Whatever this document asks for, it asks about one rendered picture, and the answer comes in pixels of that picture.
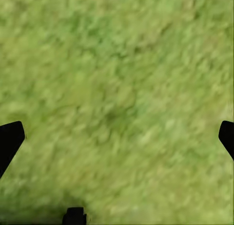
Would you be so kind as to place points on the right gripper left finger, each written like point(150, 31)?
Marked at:
point(11, 137)

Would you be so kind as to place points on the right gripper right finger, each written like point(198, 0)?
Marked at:
point(226, 136)

